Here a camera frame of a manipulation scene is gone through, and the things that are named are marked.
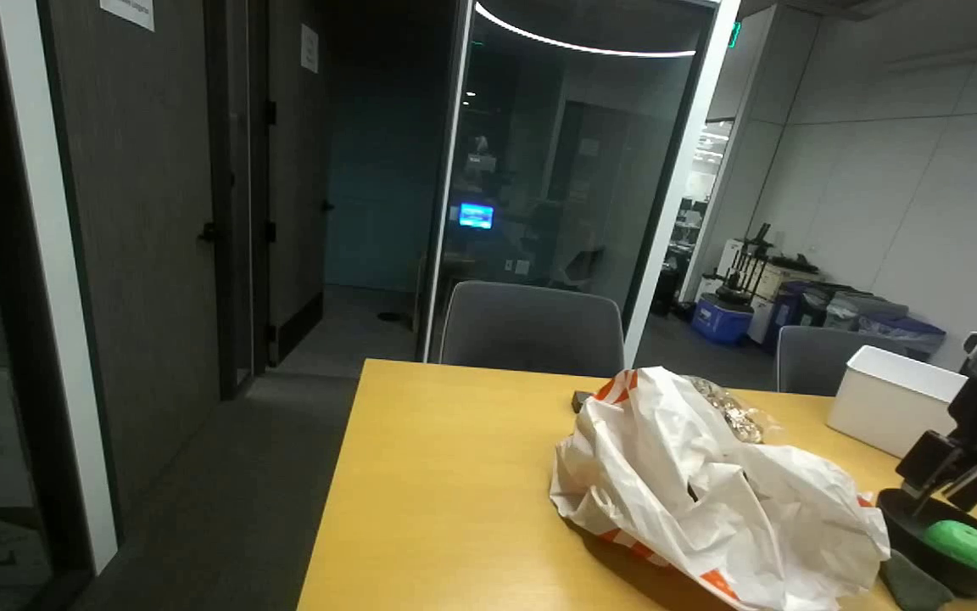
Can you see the green toy fruit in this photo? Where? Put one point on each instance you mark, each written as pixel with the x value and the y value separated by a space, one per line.
pixel 954 539

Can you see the clear bag of snacks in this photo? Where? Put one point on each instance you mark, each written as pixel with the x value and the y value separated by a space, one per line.
pixel 732 411

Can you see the white orange plastic bag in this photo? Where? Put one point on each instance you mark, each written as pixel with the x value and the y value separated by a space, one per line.
pixel 763 528

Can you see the white storage box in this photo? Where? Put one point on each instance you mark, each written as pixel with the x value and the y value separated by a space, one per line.
pixel 888 402

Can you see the blue lit monitor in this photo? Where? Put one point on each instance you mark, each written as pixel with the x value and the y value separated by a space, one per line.
pixel 477 216

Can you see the grey office chair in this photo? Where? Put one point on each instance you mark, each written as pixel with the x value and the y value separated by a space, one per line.
pixel 811 358
pixel 531 326

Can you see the blue storage bin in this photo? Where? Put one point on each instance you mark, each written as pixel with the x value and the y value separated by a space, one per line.
pixel 719 324

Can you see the black bowl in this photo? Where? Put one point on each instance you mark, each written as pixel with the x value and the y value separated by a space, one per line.
pixel 908 533

